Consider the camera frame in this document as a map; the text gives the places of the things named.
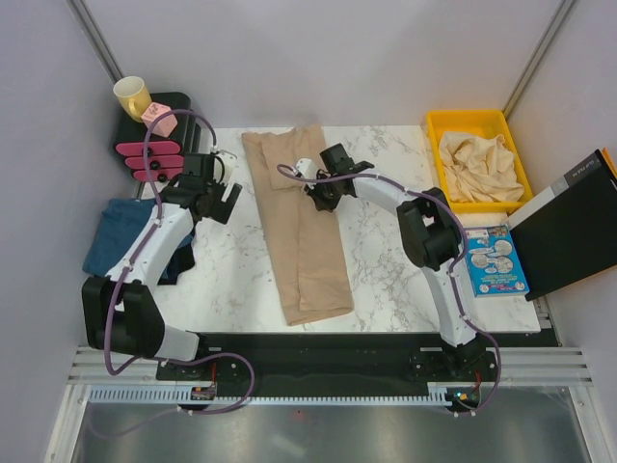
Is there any aluminium corner post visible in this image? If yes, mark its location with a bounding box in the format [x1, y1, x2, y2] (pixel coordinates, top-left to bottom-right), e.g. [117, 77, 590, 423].
[502, 0, 579, 121]
[67, 0, 123, 82]

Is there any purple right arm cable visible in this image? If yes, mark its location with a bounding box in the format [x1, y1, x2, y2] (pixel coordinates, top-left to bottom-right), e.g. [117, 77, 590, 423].
[276, 163, 502, 417]

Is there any left aluminium corner post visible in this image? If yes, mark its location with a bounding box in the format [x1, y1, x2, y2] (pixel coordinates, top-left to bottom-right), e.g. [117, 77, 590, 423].
[67, 0, 123, 82]

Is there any white slotted cable duct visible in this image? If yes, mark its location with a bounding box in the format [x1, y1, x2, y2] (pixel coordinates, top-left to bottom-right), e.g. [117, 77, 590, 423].
[87, 383, 463, 406]

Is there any yellow plastic bin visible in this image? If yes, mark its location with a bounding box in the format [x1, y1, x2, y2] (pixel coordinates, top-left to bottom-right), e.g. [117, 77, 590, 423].
[426, 109, 532, 213]

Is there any cream yellow t shirt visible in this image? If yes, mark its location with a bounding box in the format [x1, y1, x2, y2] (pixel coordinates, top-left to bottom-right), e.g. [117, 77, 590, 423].
[439, 131, 524, 203]

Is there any pink cube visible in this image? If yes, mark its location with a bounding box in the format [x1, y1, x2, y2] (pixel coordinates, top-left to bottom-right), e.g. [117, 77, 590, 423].
[141, 101, 178, 138]

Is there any aluminium frame rail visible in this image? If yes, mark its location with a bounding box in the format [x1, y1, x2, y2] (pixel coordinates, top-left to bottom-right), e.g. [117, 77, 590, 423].
[68, 347, 592, 386]

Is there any blue white booklet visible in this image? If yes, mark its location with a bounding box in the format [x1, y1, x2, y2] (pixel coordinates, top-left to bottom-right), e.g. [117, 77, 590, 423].
[466, 225, 529, 297]

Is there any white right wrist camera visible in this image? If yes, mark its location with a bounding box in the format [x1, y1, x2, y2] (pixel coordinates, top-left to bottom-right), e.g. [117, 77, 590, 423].
[295, 158, 319, 184]

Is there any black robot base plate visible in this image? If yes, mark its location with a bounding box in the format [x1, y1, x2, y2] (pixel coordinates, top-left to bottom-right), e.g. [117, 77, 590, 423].
[156, 333, 497, 398]

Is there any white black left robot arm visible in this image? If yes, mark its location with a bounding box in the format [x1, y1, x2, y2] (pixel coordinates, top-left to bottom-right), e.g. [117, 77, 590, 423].
[82, 150, 242, 379]

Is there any black pink drawer unit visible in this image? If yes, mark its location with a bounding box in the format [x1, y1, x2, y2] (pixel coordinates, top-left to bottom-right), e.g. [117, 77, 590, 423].
[112, 92, 201, 181]

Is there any blue folded t shirt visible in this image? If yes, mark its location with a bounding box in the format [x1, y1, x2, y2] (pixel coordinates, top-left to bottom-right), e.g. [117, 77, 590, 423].
[81, 197, 197, 284]

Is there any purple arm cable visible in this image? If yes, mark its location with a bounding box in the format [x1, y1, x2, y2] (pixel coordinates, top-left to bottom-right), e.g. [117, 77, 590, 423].
[276, 163, 502, 417]
[86, 109, 255, 439]

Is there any tan beige t shirt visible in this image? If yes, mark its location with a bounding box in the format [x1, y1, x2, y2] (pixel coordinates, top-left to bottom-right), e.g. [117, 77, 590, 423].
[241, 124, 353, 326]

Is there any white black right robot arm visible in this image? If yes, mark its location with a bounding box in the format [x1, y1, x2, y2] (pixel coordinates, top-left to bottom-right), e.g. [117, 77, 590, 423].
[294, 144, 477, 380]

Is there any black clip file binder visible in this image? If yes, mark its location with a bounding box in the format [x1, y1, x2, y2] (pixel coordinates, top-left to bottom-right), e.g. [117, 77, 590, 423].
[507, 149, 616, 301]

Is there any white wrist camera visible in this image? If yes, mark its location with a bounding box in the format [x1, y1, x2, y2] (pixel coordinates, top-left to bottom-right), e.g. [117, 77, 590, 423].
[213, 150, 238, 184]
[295, 158, 319, 184]

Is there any yellow mug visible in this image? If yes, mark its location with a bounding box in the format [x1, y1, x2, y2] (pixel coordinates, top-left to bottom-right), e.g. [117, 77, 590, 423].
[113, 76, 152, 123]

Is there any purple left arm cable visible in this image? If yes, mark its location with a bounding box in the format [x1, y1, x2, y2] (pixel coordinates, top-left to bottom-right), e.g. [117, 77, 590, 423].
[86, 109, 255, 439]

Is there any right aluminium corner post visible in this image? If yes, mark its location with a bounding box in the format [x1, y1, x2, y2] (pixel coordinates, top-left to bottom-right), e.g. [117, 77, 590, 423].
[502, 0, 579, 121]

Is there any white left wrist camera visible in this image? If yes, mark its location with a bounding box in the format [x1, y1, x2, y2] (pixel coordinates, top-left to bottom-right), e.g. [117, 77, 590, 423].
[213, 150, 238, 184]

